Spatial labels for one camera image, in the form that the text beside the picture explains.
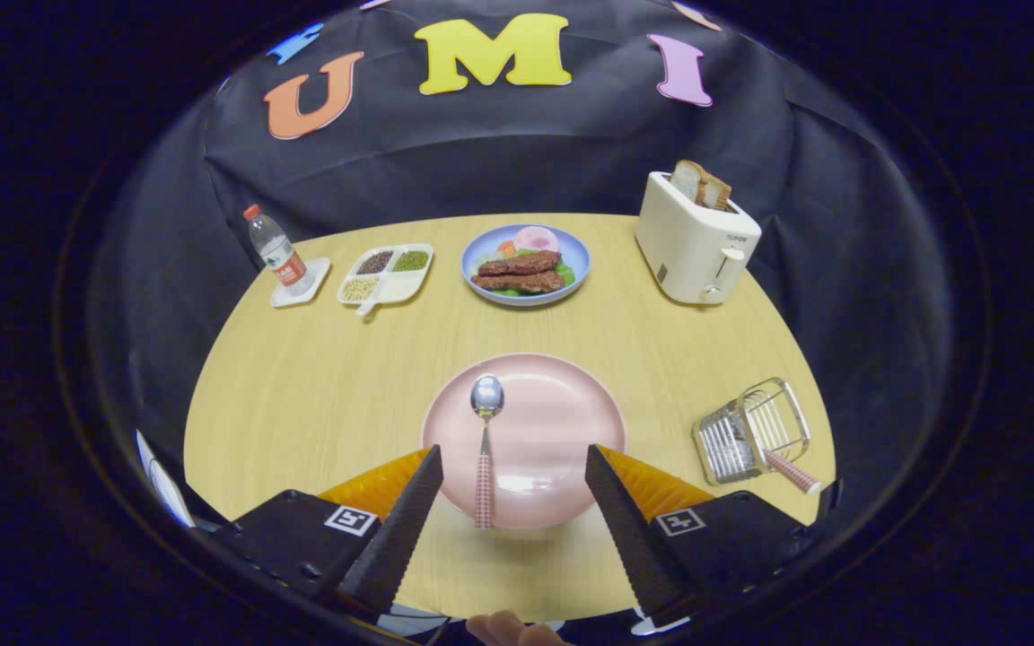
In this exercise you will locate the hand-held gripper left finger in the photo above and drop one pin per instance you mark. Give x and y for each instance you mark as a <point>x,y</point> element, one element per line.
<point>400,538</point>

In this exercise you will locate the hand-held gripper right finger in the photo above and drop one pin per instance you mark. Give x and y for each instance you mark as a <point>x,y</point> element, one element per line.
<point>629,538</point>

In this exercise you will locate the pink plate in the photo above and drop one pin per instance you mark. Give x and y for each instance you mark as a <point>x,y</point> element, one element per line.
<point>553,422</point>

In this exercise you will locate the white divided tray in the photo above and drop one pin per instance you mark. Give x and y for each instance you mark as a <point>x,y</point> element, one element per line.
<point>405,287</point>

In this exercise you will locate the pale beans pile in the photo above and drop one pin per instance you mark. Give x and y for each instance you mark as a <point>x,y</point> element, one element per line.
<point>360,289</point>

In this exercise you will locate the green lettuce leaf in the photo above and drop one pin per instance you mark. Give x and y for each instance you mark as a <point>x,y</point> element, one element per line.
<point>566,274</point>

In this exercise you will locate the green beans pile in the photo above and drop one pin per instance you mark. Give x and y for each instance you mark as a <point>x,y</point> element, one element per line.
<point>410,261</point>

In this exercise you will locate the dark brown beans pile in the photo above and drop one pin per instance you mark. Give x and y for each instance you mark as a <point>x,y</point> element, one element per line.
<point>375,262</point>

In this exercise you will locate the white square coaster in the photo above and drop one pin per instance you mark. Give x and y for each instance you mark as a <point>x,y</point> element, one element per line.
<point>317,274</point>

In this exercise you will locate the brown meat strip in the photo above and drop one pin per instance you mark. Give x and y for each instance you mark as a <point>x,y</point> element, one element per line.
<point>517,282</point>
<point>521,264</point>

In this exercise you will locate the blue food plate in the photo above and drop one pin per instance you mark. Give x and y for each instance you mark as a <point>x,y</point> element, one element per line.
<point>579,254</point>

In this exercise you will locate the cream white toaster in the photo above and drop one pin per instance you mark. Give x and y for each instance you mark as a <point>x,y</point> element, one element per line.
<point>687,251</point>

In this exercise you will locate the orange carrot piece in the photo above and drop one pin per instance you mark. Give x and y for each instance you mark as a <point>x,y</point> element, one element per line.
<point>505,248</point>

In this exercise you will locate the clear plastic water bottle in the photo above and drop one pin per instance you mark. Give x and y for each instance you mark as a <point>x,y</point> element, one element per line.
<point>276,251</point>

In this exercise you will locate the pink ham slice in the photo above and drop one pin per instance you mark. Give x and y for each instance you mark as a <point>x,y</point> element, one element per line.
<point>537,240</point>

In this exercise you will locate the toast bread slice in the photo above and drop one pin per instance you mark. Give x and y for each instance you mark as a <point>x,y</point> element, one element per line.
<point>716,193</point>
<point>686,179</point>

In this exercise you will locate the black backdrop cloth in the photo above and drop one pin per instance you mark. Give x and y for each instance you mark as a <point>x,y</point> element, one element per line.
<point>571,152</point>

